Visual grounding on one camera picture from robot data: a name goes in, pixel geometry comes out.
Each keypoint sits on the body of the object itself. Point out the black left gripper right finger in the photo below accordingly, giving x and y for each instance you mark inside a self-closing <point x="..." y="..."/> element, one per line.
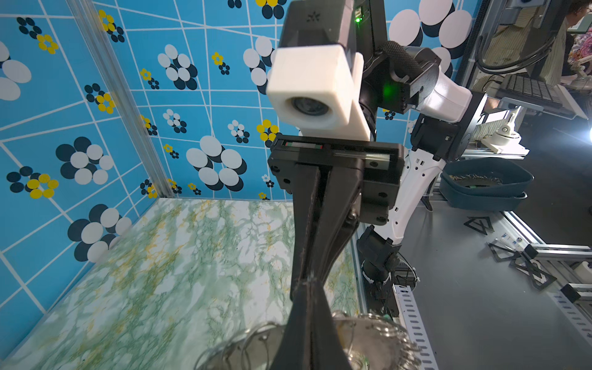
<point x="326" y="348"/>

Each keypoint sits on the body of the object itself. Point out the aluminium corner post left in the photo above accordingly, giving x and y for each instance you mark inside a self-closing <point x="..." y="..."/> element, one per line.
<point x="90" y="26"/>

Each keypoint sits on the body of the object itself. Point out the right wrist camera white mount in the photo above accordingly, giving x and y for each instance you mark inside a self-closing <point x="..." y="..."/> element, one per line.
<point x="316" y="89"/>

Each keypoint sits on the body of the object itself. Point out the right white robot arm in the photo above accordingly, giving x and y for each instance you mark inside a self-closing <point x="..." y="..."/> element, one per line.
<point x="378" y="117"/>

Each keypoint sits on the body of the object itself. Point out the person in striped shirt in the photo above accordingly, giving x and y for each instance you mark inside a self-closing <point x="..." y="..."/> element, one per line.
<point x="556" y="64"/>

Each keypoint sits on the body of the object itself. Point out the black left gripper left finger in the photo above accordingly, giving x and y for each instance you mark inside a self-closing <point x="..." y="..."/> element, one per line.
<point x="294" y="351"/>

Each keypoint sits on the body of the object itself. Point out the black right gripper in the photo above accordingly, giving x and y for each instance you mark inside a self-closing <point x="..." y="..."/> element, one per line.
<point x="333" y="183"/>

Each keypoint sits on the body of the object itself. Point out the dark teal plastic bin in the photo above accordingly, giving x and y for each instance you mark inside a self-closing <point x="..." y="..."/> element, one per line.
<point x="485" y="184"/>

